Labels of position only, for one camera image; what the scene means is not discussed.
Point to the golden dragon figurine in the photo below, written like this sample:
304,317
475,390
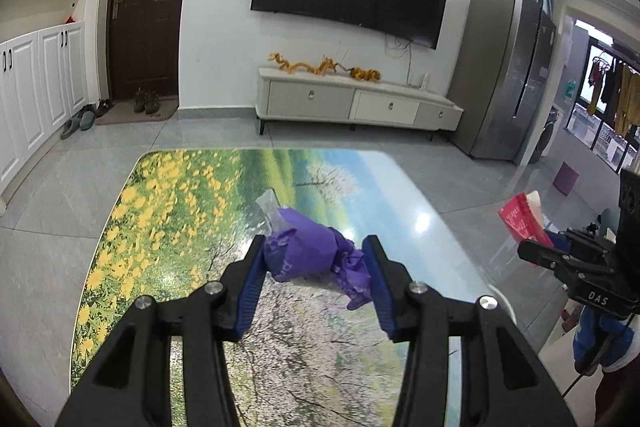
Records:
330,66
287,64

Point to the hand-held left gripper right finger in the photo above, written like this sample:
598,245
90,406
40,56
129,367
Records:
382,287

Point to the dark hanging garment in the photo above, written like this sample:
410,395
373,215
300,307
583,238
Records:
609,82

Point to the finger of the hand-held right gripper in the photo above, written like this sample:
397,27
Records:
585,239
540,254

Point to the white tv cabinet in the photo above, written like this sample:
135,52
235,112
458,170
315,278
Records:
310,99

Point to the grey washing machine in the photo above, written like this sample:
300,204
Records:
545,137

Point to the brown doormat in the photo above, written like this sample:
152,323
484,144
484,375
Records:
135,118

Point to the golden tiger figurine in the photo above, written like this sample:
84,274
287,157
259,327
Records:
367,74

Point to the black shoes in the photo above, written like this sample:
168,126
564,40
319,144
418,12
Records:
104,108

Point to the landscape print table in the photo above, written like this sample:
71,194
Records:
200,187

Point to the red packet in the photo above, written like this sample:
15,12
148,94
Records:
522,219

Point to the brown shoe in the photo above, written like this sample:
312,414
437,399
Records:
152,103
139,101

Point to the purple stool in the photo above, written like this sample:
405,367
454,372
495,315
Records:
566,179

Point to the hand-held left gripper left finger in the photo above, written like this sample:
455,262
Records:
250,287

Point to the brown entrance door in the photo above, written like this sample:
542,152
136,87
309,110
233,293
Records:
147,12

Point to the purple wrapper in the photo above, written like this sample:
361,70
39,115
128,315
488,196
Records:
305,252

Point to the white shoe cabinets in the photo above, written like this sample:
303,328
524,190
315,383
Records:
35,97

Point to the grey slipper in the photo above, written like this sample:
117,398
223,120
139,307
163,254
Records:
70,129
87,117

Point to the large yellow hanging garment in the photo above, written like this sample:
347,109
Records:
627,102

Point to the white router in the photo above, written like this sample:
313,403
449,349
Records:
425,81

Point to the red hanging garment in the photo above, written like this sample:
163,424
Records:
596,69

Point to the small yellow hanging garment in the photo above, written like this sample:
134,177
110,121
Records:
594,99

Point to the silver refrigerator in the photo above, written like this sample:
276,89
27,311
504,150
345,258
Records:
500,72

